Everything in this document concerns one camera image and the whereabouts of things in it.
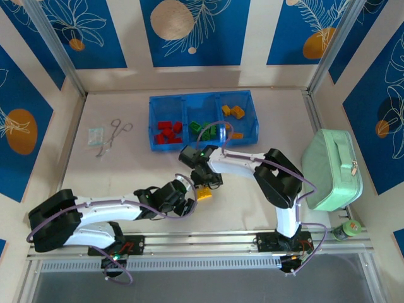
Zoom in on clear plastic packet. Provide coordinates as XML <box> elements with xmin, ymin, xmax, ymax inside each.
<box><xmin>87</xmin><ymin>126</ymin><xmax>105</xmax><ymax>146</ymax></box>

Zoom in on green tape roll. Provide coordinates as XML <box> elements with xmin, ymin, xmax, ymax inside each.
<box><xmin>333</xmin><ymin>220</ymin><xmax>362</xmax><ymax>242</ymax></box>

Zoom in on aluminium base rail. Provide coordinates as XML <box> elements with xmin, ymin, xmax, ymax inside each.
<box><xmin>27</xmin><ymin>229</ymin><xmax>375</xmax><ymax>258</ymax></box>

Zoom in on grey slotted cable duct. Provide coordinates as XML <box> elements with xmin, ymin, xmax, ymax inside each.
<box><xmin>39</xmin><ymin>256</ymin><xmax>285</xmax><ymax>273</ymax></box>

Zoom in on blue three-compartment plastic bin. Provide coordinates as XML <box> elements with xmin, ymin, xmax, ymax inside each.
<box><xmin>148</xmin><ymin>90</ymin><xmax>260</xmax><ymax>153</ymax></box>

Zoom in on metal forceps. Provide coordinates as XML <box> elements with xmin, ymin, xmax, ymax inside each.
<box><xmin>95</xmin><ymin>118</ymin><xmax>133</xmax><ymax>158</ymax></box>

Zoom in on mint green zip case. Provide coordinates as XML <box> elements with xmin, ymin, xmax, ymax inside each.
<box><xmin>300</xmin><ymin>128</ymin><xmax>364</xmax><ymax>211</ymax></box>

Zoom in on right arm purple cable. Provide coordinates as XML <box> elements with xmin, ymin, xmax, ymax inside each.
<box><xmin>196</xmin><ymin>121</ymin><xmax>328</xmax><ymax>277</ymax></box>

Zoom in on blue floral wall panel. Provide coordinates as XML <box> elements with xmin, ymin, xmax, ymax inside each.
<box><xmin>0</xmin><ymin>4</ymin><xmax>66</xmax><ymax>92</ymax></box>
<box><xmin>0</xmin><ymin>45</ymin><xmax>54</xmax><ymax>203</ymax></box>
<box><xmin>328</xmin><ymin>0</ymin><xmax>389</xmax><ymax>85</ymax></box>
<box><xmin>33</xmin><ymin>0</ymin><xmax>129</xmax><ymax>70</ymax></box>
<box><xmin>342</xmin><ymin>31</ymin><xmax>404</xmax><ymax>196</ymax></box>
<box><xmin>140</xmin><ymin>0</ymin><xmax>252</xmax><ymax>68</ymax></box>
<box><xmin>266</xmin><ymin>0</ymin><xmax>352</xmax><ymax>66</ymax></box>

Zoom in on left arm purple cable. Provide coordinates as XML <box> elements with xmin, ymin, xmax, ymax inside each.
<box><xmin>27</xmin><ymin>172</ymin><xmax>199</xmax><ymax>285</ymax></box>

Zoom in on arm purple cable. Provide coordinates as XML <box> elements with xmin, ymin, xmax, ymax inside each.
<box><xmin>27</xmin><ymin>172</ymin><xmax>199</xmax><ymax>285</ymax></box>
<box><xmin>196</xmin><ymin>121</ymin><xmax>328</xmax><ymax>277</ymax></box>

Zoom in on aluminium frame post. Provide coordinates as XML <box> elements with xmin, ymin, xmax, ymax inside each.
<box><xmin>307</xmin><ymin>0</ymin><xmax>370</xmax><ymax>92</ymax></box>
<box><xmin>21</xmin><ymin>0</ymin><xmax>88</xmax><ymax>97</ymax></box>

